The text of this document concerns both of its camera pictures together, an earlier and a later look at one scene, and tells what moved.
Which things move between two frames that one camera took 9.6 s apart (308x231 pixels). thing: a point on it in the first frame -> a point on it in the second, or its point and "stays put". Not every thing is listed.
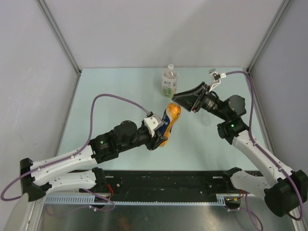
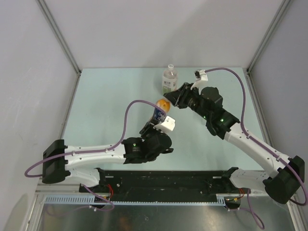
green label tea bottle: x=169 y=82 stays put
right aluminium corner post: x=282 y=7 stays put
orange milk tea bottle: x=173 y=110 -> x=164 y=104
